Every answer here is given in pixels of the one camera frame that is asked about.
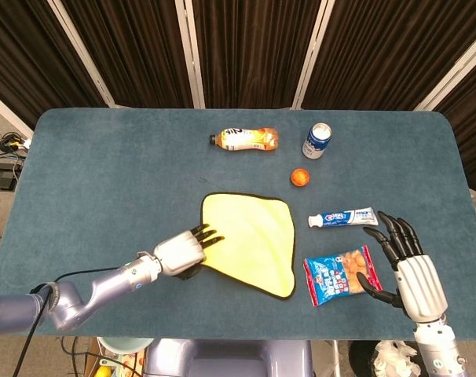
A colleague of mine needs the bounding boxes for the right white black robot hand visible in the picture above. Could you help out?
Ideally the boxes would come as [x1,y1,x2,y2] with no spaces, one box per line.
[355,210,449,324]

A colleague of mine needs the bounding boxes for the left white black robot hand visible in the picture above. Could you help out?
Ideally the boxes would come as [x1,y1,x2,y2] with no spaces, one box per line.
[153,223,226,280]

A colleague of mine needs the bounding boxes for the yellow microfiber cloth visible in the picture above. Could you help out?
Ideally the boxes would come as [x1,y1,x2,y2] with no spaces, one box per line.
[200,191,297,302]

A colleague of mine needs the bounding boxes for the white crumpled paper waste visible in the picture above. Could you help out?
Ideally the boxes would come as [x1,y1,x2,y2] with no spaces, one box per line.
[373,339,419,377]

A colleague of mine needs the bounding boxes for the blue red snack bag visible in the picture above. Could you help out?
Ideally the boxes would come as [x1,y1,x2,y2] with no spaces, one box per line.
[302,245,383,307]

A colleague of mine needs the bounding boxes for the black trash bin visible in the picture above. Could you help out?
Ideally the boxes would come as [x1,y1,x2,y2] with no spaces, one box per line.
[347,339,419,377]

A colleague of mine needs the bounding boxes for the light blue bowl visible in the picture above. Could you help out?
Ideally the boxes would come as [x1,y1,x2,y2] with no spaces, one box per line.
[96,336,155,353]

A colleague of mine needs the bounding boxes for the white blue toothpaste tube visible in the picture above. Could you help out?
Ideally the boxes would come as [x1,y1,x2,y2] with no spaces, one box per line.
[307,207,380,229]

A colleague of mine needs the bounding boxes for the lilac robot torso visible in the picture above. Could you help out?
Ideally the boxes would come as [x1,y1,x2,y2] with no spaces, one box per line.
[141,338,313,377]

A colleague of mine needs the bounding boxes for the white table leg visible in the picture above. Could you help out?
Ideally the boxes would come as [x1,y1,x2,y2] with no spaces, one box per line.
[331,339,343,377]

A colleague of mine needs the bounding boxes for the orange drink plastic bottle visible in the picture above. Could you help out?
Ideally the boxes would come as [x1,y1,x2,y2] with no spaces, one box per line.
[209,126,280,153]

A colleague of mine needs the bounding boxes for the brown cardboard box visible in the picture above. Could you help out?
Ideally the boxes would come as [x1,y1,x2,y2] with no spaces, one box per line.
[82,337,105,377]

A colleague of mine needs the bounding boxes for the blue white drink can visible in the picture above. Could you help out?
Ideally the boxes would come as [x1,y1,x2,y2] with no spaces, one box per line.
[302,122,333,160]

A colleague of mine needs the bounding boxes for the black equipment box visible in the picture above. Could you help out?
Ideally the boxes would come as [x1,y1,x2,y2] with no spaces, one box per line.
[0,163,21,192]

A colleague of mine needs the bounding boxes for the dark brown pleated curtain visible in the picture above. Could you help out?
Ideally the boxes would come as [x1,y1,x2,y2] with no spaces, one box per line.
[0,0,476,193]

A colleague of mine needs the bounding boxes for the black left arm cable strap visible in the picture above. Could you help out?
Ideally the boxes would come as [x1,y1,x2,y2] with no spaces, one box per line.
[28,281,63,312]

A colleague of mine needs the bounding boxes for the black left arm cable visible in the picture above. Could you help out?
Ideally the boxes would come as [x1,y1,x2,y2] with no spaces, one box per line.
[9,266,123,377]

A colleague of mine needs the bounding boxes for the tangled floor cables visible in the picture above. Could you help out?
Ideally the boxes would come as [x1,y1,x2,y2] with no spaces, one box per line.
[0,131,33,162]

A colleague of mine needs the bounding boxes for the white partition frame post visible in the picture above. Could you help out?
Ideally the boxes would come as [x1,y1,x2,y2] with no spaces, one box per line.
[47,0,115,107]
[174,0,206,109]
[0,88,35,139]
[291,0,336,110]
[414,25,476,113]

